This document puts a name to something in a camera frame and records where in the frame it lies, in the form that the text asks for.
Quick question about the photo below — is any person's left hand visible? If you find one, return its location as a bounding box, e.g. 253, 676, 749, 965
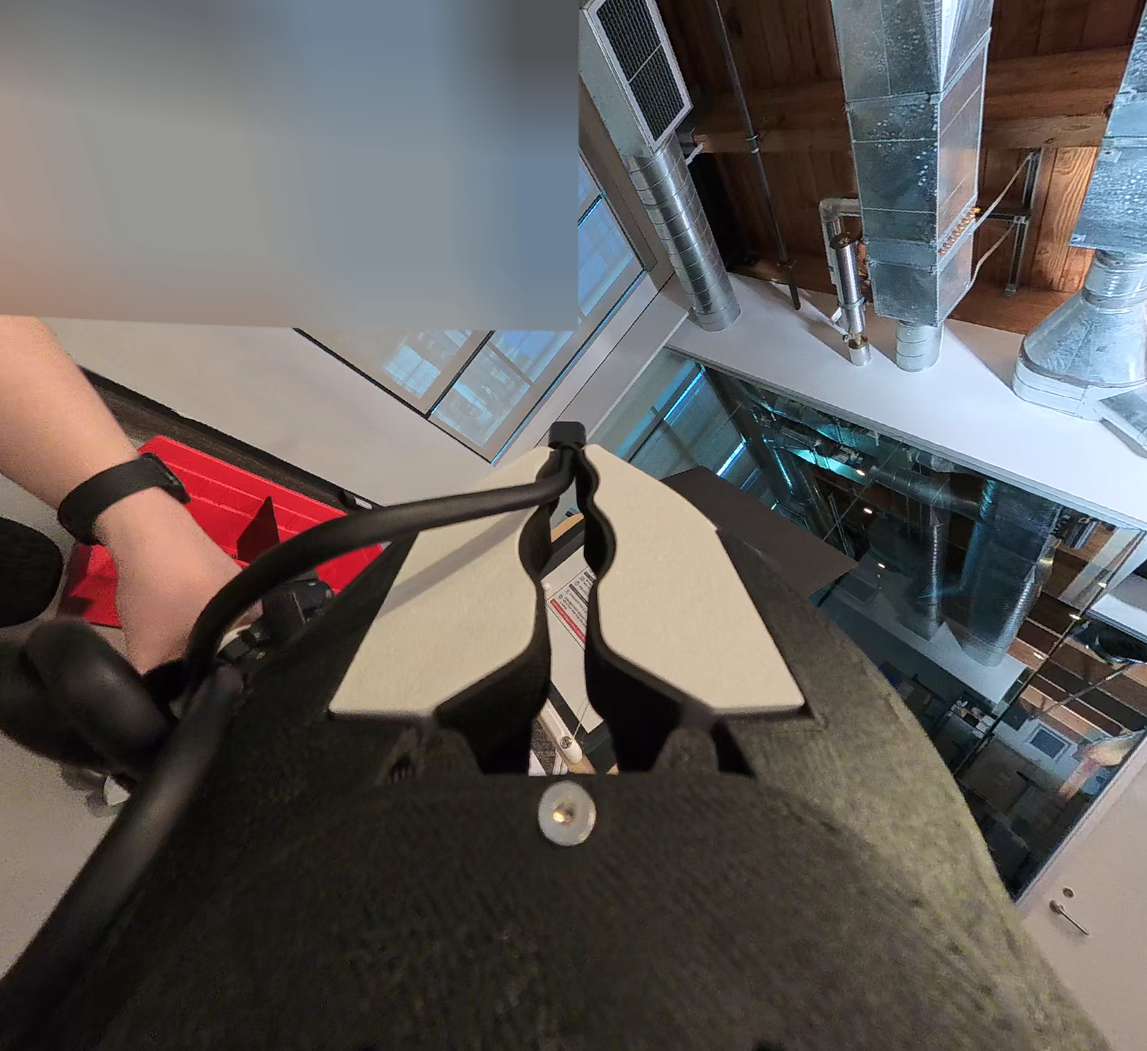
83, 498, 263, 678

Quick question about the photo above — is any black wristband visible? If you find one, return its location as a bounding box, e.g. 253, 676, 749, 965
57, 453, 192, 547

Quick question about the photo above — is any black usb-c cable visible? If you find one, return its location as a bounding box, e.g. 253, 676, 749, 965
0, 422, 588, 989

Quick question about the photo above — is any person's left forearm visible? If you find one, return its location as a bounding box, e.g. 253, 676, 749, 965
0, 316, 140, 497

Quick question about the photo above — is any thin black pipe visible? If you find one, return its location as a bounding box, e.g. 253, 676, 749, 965
679, 0, 804, 311

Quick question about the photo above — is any white air vent grille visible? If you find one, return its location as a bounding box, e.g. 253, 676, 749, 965
578, 0, 697, 174

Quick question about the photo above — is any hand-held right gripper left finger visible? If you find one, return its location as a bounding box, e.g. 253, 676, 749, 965
327, 446, 576, 775

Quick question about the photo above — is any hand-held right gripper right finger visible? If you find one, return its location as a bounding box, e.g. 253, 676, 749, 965
581, 442, 808, 775

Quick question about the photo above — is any silver insulated pipe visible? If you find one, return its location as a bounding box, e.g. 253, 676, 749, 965
817, 195, 876, 368

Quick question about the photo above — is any glass window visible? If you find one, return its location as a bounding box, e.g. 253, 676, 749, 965
296, 162, 651, 454

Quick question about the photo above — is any round spiral metal duct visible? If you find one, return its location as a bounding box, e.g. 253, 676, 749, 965
625, 139, 743, 332

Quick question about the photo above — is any rectangular metal air duct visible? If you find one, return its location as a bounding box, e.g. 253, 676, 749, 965
814, 0, 1012, 373

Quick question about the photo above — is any metal duct with cone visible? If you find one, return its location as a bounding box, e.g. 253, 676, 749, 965
1011, 0, 1147, 459

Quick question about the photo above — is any red plastic bin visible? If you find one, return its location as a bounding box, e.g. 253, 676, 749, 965
67, 435, 388, 628

